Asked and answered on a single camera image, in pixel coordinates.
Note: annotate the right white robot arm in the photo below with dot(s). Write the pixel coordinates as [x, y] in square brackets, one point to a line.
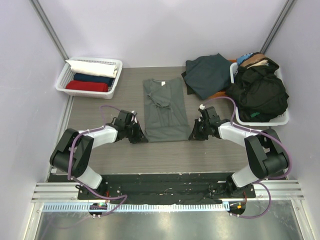
[265, 153]

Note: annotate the aluminium frame post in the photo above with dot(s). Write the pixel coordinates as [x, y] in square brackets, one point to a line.
[281, 18]
[49, 28]

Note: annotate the white plastic basket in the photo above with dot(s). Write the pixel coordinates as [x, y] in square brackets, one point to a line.
[67, 75]
[280, 120]

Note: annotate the grey t shirt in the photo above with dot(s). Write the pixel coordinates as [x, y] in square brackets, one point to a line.
[165, 117]

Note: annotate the dark teal t shirt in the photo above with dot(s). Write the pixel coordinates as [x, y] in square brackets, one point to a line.
[207, 75]

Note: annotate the white rolled t shirt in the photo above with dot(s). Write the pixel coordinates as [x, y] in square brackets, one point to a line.
[93, 69]

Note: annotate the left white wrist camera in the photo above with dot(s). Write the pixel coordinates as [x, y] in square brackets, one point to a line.
[134, 117]

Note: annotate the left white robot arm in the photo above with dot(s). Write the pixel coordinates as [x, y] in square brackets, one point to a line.
[73, 151]

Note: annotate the blue and tan clothes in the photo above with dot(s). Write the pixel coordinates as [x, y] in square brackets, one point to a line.
[249, 59]

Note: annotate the navy rolled t shirt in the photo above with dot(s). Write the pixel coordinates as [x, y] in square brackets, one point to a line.
[92, 78]

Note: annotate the red rolled t shirt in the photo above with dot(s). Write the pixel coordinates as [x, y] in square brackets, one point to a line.
[87, 86]

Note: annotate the black clothes pile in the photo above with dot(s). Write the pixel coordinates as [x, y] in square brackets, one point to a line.
[258, 93]

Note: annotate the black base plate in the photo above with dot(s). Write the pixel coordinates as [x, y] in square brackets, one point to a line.
[169, 189]

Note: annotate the right aluminium frame post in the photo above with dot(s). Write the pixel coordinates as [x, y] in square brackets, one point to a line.
[281, 18]

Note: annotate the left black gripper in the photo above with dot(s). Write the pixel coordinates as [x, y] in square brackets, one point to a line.
[139, 137]

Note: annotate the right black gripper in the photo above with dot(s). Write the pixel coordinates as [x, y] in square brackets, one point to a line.
[200, 130]

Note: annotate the slotted white cable duct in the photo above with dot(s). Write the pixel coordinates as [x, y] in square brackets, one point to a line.
[102, 207]

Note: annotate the left aluminium frame post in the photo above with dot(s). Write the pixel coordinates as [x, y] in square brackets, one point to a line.
[49, 28]

